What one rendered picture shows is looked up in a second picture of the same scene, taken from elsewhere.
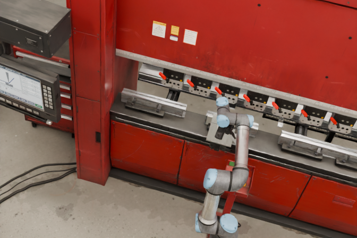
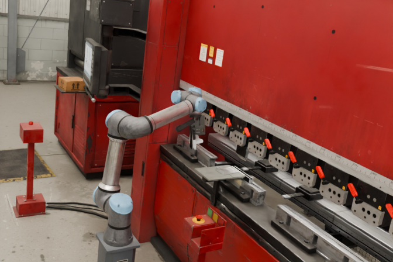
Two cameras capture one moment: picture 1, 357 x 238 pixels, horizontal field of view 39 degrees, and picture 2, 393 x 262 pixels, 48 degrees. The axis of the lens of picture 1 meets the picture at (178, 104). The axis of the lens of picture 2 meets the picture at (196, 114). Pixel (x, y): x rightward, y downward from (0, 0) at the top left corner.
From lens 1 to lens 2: 2.82 m
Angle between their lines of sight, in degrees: 52
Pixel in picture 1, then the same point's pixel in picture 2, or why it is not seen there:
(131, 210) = not seen: outside the picture
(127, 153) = (162, 206)
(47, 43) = (100, 7)
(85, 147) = (135, 183)
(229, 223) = (119, 199)
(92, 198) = not seen: hidden behind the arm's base
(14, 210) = (64, 216)
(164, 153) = (182, 209)
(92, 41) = (154, 50)
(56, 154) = not seen: hidden behind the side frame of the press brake
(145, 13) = (198, 35)
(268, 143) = (264, 215)
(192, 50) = (219, 73)
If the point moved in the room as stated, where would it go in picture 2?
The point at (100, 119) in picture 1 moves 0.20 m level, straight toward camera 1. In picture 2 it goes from (146, 144) to (127, 148)
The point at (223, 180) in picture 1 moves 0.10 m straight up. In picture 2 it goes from (119, 116) to (120, 96)
